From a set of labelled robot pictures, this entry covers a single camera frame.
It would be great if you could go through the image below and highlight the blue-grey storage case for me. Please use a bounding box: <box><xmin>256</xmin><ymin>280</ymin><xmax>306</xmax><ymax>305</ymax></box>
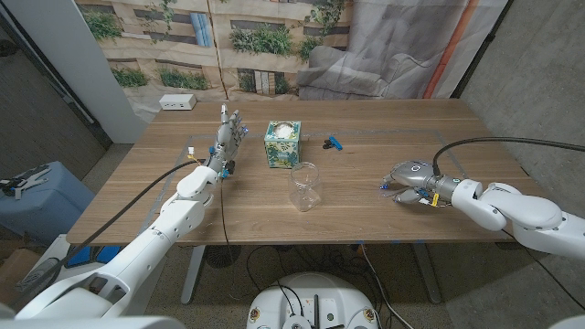
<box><xmin>0</xmin><ymin>160</ymin><xmax>96</xmax><ymax>248</ymax></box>

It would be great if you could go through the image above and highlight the grey hand-held gripper tool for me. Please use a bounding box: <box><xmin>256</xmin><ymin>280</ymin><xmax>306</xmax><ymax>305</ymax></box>
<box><xmin>0</xmin><ymin>163</ymin><xmax>52</xmax><ymax>201</ymax></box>

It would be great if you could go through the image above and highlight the white floor platform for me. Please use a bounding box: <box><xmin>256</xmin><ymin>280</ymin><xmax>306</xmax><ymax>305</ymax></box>
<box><xmin>34</xmin><ymin>234</ymin><xmax>92</xmax><ymax>280</ymax></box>

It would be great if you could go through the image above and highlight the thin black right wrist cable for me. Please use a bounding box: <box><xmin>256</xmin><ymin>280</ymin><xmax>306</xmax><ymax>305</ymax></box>
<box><xmin>502</xmin><ymin>228</ymin><xmax>585</xmax><ymax>314</ymax></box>

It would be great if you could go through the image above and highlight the black round perforated disc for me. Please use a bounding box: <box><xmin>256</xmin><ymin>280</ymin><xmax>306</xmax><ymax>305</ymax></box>
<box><xmin>204</xmin><ymin>245</ymin><xmax>242</xmax><ymax>270</ymax></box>

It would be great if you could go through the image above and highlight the brown cardboard box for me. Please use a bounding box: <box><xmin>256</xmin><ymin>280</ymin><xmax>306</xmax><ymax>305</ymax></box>
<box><xmin>0</xmin><ymin>249</ymin><xmax>42</xmax><ymax>293</ymax></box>

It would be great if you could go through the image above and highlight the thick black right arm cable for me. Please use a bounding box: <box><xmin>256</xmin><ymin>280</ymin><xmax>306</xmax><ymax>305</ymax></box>
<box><xmin>431</xmin><ymin>136</ymin><xmax>585</xmax><ymax>178</ymax></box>

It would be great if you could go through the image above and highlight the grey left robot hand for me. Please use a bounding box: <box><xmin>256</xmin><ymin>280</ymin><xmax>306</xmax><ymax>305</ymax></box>
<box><xmin>204</xmin><ymin>103</ymin><xmax>250</xmax><ymax>180</ymax></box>

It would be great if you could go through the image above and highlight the grey floor cable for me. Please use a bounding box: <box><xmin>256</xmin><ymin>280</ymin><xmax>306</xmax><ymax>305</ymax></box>
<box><xmin>359</xmin><ymin>244</ymin><xmax>404</xmax><ymax>329</ymax></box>

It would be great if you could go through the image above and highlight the teal floral tissue box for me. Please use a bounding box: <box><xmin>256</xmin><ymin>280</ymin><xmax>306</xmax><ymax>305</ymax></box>
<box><xmin>263</xmin><ymin>120</ymin><xmax>303</xmax><ymax>169</ymax></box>

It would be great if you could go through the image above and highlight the printed fabric backdrop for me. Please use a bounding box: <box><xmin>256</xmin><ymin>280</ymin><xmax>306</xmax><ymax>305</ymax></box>
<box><xmin>75</xmin><ymin>0</ymin><xmax>510</xmax><ymax>123</ymax></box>

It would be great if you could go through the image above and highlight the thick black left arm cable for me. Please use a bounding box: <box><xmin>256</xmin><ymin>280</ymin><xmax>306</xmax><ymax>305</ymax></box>
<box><xmin>7</xmin><ymin>158</ymin><xmax>207</xmax><ymax>312</ymax></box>

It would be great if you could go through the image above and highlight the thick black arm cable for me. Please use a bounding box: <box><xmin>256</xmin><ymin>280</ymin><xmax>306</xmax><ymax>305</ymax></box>
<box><xmin>431</xmin><ymin>136</ymin><xmax>585</xmax><ymax>178</ymax></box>
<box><xmin>7</xmin><ymin>158</ymin><xmax>207</xmax><ymax>312</ymax></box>

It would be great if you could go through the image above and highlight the black floor cable tangle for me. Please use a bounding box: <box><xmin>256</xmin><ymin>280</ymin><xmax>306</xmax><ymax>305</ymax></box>
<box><xmin>245</xmin><ymin>244</ymin><xmax>367</xmax><ymax>302</ymax></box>

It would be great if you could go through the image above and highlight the white robot torso base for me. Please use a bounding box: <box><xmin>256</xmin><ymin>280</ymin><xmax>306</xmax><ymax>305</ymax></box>
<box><xmin>245</xmin><ymin>271</ymin><xmax>380</xmax><ymax>329</ymax></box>

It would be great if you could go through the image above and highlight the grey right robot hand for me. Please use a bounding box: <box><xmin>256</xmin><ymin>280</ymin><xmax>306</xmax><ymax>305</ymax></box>
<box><xmin>379</xmin><ymin>159</ymin><xmax>461</xmax><ymax>207</ymax></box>

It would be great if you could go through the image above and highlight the clear plastic cup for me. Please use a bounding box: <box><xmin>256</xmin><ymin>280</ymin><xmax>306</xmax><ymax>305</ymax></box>
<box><xmin>287</xmin><ymin>161</ymin><xmax>323</xmax><ymax>213</ymax></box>

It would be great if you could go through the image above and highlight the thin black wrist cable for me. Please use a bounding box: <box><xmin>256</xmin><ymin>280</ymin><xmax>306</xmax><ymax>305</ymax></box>
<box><xmin>218</xmin><ymin>177</ymin><xmax>232</xmax><ymax>250</ymax></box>
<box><xmin>502</xmin><ymin>228</ymin><xmax>585</xmax><ymax>314</ymax></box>

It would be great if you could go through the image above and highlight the blue flat panel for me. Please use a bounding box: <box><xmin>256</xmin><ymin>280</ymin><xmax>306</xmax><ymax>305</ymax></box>
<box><xmin>66</xmin><ymin>245</ymin><xmax>122</xmax><ymax>269</ymax></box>

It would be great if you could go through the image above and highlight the thin black left wrist cable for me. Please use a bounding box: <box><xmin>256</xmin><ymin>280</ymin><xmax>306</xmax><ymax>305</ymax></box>
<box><xmin>218</xmin><ymin>177</ymin><xmax>232</xmax><ymax>250</ymax></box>

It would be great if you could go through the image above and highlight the white power strip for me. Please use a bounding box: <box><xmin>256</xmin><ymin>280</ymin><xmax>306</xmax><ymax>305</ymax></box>
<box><xmin>158</xmin><ymin>93</ymin><xmax>197</xmax><ymax>111</ymax></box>

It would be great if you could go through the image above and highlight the grey foot pedal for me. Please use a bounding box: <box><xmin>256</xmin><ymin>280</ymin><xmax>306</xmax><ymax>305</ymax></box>
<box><xmin>16</xmin><ymin>258</ymin><xmax>61</xmax><ymax>293</ymax></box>

